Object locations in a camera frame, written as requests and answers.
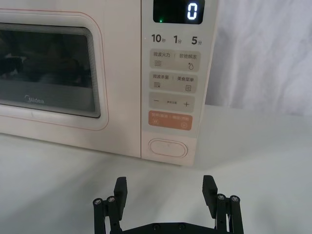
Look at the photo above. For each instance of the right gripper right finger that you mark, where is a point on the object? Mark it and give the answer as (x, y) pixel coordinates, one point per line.
(224, 214)

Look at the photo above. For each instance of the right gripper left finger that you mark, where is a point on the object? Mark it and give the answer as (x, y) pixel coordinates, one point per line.
(111, 214)

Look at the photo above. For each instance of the white table cloth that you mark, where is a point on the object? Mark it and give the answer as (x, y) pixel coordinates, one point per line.
(61, 185)

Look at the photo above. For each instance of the cream microwave oven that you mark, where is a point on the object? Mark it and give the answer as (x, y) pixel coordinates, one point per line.
(109, 73)

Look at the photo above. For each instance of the oven control panel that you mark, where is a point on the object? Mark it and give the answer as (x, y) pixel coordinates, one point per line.
(173, 73)

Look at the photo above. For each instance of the white curtain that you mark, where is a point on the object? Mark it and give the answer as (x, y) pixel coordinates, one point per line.
(263, 48)

